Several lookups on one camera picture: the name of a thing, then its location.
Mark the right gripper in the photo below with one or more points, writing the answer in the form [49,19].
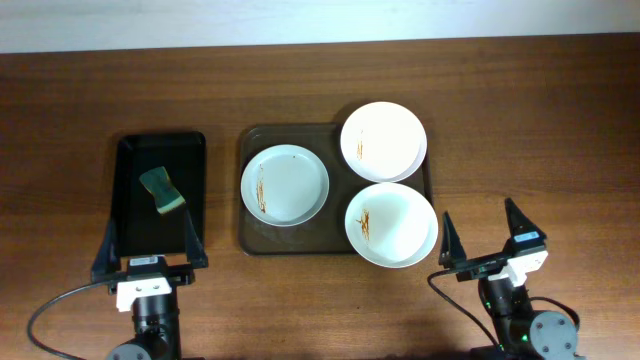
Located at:
[451,256]

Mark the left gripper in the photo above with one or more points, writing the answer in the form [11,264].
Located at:
[196,256]

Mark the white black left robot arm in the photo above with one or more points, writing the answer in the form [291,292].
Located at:
[156,328]

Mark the white plate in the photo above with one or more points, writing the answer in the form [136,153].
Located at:
[284,185]
[383,142]
[391,225]

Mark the brown serving tray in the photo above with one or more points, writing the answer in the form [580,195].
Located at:
[325,233]

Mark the green yellow sponge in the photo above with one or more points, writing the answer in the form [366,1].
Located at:
[159,184]

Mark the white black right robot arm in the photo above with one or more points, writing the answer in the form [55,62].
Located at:
[521,331]

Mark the black rectangular tray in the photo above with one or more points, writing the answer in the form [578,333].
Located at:
[141,230]

